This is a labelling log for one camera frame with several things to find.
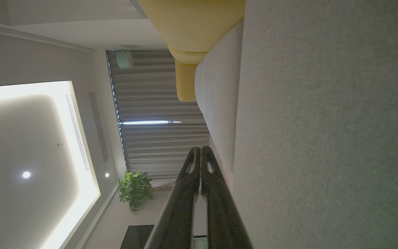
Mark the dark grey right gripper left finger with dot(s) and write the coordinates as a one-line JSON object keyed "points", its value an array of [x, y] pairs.
{"points": [[178, 214]]}

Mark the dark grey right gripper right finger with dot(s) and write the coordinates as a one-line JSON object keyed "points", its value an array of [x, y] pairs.
{"points": [[223, 214]]}

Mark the black flat panel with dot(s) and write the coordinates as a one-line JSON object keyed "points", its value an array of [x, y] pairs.
{"points": [[136, 238]]}

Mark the green potted plant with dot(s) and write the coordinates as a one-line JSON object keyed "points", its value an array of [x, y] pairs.
{"points": [[133, 190]]}

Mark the grey pleated curtain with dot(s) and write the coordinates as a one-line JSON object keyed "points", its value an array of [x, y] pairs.
{"points": [[150, 145]]}

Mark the light grey sofa seat cushion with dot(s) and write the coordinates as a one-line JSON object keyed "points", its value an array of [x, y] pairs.
{"points": [[218, 97]]}

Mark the long white ceiling air vent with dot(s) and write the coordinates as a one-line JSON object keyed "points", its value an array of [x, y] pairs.
{"points": [[78, 133]]}

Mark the small yellow sofa back cushion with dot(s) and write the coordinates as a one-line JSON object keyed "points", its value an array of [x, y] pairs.
{"points": [[185, 81]]}

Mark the white cylindrical device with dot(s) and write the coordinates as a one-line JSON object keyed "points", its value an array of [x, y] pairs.
{"points": [[124, 59]]}

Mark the large yellow sofa back cushion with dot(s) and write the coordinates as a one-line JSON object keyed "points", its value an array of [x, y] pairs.
{"points": [[192, 24]]}

